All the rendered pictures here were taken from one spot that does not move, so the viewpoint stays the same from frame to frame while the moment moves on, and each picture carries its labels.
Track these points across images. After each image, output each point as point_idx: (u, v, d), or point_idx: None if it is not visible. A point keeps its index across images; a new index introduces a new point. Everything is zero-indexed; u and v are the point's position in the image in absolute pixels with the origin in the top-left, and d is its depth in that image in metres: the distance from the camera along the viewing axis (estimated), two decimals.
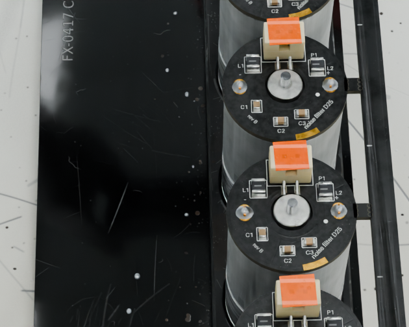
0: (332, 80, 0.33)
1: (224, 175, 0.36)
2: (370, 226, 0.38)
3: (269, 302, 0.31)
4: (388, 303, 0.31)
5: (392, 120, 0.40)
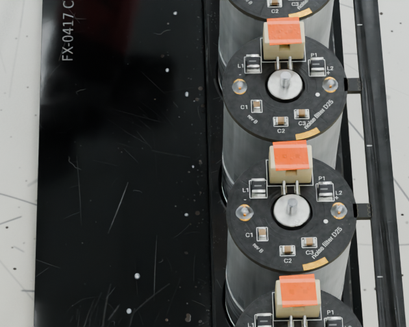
0: (332, 80, 0.33)
1: (224, 175, 0.36)
2: (370, 226, 0.38)
3: (269, 302, 0.31)
4: (388, 303, 0.31)
5: (392, 120, 0.40)
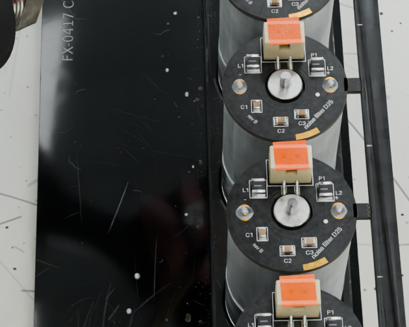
0: (332, 80, 0.33)
1: (224, 175, 0.36)
2: (370, 226, 0.38)
3: (269, 302, 0.31)
4: (388, 303, 0.31)
5: (392, 120, 0.40)
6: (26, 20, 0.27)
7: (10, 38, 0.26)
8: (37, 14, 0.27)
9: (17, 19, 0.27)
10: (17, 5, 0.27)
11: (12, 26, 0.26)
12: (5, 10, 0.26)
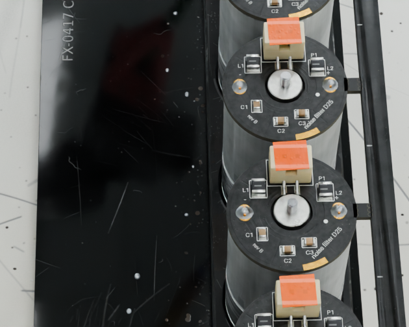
0: (332, 80, 0.33)
1: (224, 175, 0.36)
2: (370, 226, 0.38)
3: (269, 302, 0.31)
4: (388, 303, 0.31)
5: (392, 120, 0.40)
6: None
7: None
8: None
9: None
10: None
11: None
12: None
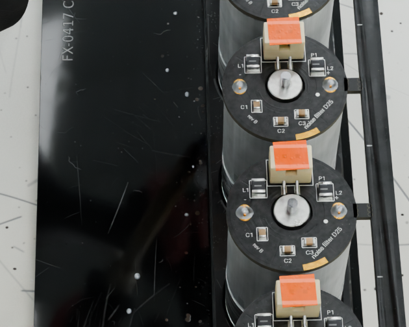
0: (332, 80, 0.33)
1: (224, 175, 0.36)
2: (370, 226, 0.38)
3: (269, 302, 0.31)
4: (388, 303, 0.31)
5: (392, 120, 0.40)
6: None
7: None
8: None
9: None
10: None
11: None
12: None
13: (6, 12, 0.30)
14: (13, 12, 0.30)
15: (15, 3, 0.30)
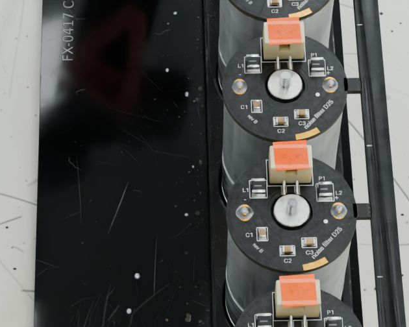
0: (332, 80, 0.33)
1: (224, 175, 0.36)
2: (370, 226, 0.38)
3: (269, 302, 0.31)
4: (388, 303, 0.31)
5: (392, 120, 0.40)
6: None
7: None
8: None
9: None
10: None
11: None
12: None
13: None
14: None
15: None
